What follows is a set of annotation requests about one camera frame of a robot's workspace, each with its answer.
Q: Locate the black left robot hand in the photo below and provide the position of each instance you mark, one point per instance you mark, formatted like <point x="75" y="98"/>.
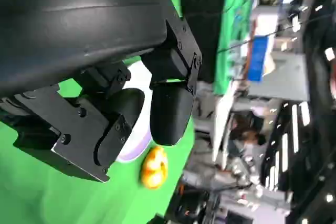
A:
<point x="78" y="24"/>

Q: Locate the black curtain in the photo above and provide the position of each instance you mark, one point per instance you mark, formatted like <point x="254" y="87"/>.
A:
<point x="202" y="11"/>

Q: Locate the lilac plate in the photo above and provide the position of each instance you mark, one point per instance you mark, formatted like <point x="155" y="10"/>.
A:
<point x="139" y="142"/>

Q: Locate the green hanging cloth with print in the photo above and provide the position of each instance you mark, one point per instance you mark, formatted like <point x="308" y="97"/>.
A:
<point x="231" y="24"/>

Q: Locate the orange and white toy bread roll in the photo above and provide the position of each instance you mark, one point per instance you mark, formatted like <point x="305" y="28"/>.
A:
<point x="155" y="169"/>

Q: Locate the white board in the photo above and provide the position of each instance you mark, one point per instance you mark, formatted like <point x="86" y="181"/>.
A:
<point x="223" y="119"/>

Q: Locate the green table cloth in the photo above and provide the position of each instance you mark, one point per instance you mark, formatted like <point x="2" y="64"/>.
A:
<point x="78" y="203"/>

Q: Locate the blue panel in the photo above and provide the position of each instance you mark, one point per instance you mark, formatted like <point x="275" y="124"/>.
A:
<point x="258" y="58"/>

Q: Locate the person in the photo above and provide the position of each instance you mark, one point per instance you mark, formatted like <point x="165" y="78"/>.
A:
<point x="250" y="137"/>

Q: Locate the grey cabinet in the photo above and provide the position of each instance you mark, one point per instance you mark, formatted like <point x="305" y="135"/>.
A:
<point x="288" y="79"/>

